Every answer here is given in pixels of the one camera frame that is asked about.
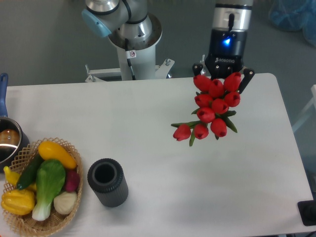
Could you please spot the black device at table edge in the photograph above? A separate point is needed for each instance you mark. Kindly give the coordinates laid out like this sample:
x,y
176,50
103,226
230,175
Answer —
x,y
307,210

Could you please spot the woven wicker basket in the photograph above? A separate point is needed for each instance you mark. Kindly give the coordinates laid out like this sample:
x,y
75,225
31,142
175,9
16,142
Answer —
x,y
26,226

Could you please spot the yellow bell pepper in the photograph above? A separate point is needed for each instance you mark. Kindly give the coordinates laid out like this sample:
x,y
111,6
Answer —
x,y
18,202

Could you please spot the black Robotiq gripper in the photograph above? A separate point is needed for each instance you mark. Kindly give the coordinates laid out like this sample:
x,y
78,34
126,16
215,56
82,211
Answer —
x,y
225,57

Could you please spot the dark green cucumber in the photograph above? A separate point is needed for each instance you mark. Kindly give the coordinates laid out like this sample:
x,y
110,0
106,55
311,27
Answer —
x,y
29,174

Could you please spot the white frame at right edge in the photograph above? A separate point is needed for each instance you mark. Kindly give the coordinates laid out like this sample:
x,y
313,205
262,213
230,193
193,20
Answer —
x,y
306,112

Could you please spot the blue handled saucepan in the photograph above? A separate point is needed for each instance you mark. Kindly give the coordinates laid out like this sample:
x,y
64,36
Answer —
x,y
12,137

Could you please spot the red tulip bouquet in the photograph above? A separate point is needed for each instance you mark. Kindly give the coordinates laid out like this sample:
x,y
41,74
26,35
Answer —
x,y
214,100

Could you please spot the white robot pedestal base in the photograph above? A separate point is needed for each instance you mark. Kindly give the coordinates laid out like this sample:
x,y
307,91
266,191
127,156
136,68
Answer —
x,y
133,65

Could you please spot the purple red radish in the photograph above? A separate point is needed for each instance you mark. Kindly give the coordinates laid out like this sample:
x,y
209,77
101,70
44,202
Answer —
x,y
72,181

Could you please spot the white garlic bulb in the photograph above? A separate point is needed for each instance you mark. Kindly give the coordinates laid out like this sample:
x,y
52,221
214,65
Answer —
x,y
65,202

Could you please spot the blue plastic bag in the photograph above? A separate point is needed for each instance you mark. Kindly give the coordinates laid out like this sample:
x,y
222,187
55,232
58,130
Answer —
x,y
295,15

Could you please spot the green bok choy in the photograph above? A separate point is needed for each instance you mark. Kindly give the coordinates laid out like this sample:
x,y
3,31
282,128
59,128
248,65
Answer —
x,y
49,181

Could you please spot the yellow squash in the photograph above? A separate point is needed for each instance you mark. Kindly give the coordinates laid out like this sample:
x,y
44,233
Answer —
x,y
51,150

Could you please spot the dark grey ribbed vase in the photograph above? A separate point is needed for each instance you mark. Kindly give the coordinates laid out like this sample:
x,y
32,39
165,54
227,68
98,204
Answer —
x,y
106,178

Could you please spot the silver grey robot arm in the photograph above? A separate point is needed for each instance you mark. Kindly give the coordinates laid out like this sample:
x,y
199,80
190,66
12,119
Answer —
x,y
135,33

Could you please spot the small yellow gourd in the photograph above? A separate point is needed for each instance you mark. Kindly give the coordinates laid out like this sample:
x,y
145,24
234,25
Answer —
x,y
13,177

